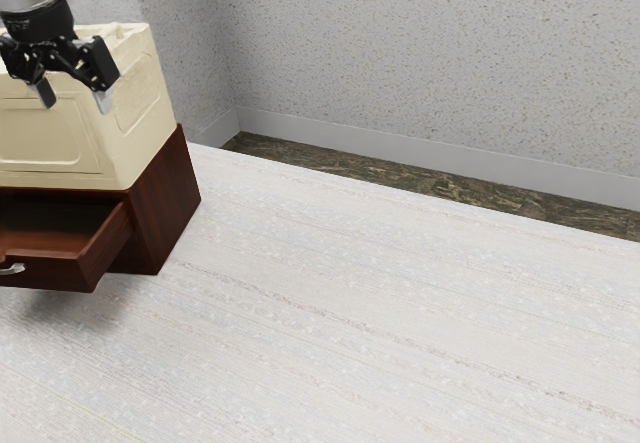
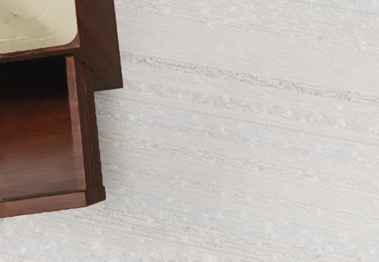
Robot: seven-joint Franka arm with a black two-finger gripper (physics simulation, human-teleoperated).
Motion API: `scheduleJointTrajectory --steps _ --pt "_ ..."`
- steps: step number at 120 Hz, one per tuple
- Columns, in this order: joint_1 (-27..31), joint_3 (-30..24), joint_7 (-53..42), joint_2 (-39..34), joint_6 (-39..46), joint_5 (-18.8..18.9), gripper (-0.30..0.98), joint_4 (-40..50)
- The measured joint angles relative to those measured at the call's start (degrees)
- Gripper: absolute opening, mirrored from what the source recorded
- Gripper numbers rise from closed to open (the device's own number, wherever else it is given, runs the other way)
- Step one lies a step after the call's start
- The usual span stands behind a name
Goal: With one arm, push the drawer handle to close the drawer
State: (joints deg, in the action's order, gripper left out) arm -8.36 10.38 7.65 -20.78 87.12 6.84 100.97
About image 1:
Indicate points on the cream box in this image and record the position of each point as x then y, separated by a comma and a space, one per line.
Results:
100, 128

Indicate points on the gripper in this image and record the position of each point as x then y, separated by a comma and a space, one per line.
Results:
40, 20

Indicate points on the dark wooden cabinet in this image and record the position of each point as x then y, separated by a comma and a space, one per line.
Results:
165, 198

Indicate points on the open wooden drawer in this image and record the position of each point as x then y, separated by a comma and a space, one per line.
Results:
60, 243

